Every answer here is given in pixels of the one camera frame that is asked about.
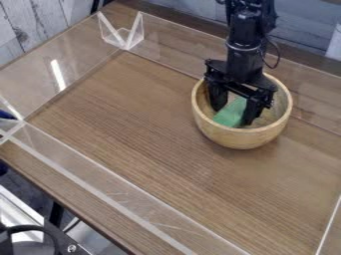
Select blue object at left edge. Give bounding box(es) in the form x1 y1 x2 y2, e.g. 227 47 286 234
0 110 17 120

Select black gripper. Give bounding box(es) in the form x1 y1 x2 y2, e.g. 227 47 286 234
203 42 278 126

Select light wooden bowl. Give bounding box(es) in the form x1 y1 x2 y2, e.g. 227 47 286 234
190 74 293 149

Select green rectangular block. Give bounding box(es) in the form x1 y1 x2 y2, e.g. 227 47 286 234
212 97 246 128

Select black cable loop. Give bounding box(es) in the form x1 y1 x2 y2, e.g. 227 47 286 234
0 224 61 255

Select black metal bracket with screw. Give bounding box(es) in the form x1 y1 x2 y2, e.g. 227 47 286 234
44 221 92 255

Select clear acrylic corner bracket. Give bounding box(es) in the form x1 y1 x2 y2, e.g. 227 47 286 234
96 12 144 51

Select black table leg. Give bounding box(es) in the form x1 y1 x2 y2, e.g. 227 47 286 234
49 202 65 228

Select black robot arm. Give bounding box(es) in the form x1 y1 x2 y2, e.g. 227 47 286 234
203 0 278 128

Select clear acrylic barrier wall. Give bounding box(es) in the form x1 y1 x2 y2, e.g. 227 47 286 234
0 12 341 255

